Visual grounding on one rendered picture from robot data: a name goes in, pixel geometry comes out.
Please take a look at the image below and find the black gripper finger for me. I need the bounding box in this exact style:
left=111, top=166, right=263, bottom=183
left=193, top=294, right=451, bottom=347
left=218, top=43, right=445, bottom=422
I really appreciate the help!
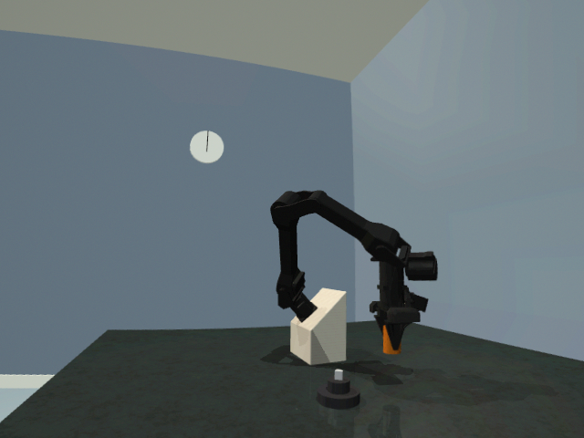
left=383, top=319, right=412, bottom=350
left=374, top=315, right=387, bottom=336

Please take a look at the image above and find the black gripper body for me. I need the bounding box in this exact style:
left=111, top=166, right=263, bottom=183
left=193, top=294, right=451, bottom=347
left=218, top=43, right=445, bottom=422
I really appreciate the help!
left=370, top=280, right=421, bottom=323

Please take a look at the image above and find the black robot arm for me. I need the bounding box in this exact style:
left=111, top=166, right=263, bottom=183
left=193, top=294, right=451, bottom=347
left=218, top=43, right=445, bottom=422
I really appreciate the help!
left=270, top=190, right=438, bottom=323

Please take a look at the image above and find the orange knob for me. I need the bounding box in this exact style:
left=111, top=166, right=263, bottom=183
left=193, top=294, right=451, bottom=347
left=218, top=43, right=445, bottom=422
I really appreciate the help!
left=383, top=325, right=402, bottom=354

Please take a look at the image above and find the dark grey round pedestal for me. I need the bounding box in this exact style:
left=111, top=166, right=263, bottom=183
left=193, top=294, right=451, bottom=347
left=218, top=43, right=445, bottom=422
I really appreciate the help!
left=317, top=370, right=360, bottom=410

